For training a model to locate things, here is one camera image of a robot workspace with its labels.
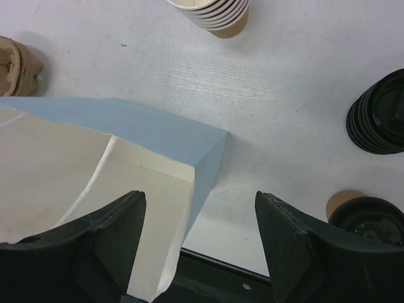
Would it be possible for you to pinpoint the brown paper coffee cup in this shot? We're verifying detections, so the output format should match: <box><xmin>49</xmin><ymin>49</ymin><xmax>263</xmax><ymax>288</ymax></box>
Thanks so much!
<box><xmin>326</xmin><ymin>189</ymin><xmax>369</xmax><ymax>223</ymax></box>

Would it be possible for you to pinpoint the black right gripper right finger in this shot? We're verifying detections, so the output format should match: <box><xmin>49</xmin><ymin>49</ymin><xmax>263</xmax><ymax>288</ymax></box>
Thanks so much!
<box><xmin>255</xmin><ymin>192</ymin><xmax>403</xmax><ymax>302</ymax></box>

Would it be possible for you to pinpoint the brown cardboard cup carrier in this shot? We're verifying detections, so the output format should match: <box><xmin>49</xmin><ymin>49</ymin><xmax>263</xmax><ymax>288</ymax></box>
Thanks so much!
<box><xmin>1</xmin><ymin>36</ymin><xmax>44</xmax><ymax>97</ymax></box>

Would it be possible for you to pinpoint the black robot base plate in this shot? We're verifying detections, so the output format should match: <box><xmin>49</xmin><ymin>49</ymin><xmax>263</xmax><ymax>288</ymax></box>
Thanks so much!
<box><xmin>154</xmin><ymin>248</ymin><xmax>275</xmax><ymax>303</ymax></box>

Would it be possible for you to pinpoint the light blue paper bag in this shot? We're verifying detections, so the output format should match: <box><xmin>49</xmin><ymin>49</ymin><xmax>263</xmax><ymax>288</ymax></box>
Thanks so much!
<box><xmin>1</xmin><ymin>97</ymin><xmax>228</xmax><ymax>302</ymax></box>

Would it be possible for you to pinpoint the black plastic cup lid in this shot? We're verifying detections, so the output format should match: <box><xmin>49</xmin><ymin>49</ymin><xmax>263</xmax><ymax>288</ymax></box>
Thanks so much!
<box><xmin>330</xmin><ymin>196</ymin><xmax>403</xmax><ymax>247</ymax></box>

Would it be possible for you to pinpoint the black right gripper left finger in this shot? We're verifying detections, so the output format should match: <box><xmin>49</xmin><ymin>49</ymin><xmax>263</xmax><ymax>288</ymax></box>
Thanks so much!
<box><xmin>1</xmin><ymin>191</ymin><xmax>146</xmax><ymax>302</ymax></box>

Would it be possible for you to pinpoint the stack of brown paper cups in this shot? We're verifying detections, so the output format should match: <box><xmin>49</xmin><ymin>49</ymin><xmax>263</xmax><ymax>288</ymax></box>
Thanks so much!
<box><xmin>167</xmin><ymin>0</ymin><xmax>250</xmax><ymax>39</ymax></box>

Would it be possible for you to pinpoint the stack of black lids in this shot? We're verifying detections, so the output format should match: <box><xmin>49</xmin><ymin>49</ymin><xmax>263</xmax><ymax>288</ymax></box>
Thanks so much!
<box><xmin>345</xmin><ymin>69</ymin><xmax>403</xmax><ymax>155</ymax></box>

